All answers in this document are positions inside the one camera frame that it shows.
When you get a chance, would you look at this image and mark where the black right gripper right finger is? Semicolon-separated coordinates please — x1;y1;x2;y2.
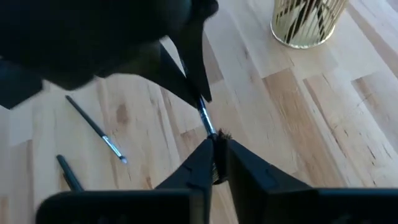
227;139;318;224

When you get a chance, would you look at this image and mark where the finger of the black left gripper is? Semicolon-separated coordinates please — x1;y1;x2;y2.
133;43;200;108
174;0;219;103

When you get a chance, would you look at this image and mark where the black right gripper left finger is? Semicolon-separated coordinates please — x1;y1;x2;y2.
155;138;216;224

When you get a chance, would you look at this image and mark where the black brush round dark head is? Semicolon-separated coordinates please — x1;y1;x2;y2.
64;95;129;165

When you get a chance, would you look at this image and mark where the black brush silver ferrule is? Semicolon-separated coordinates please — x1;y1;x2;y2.
55;154;85;192

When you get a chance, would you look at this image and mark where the gold wire brush holder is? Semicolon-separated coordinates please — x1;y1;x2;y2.
269;0;349;50

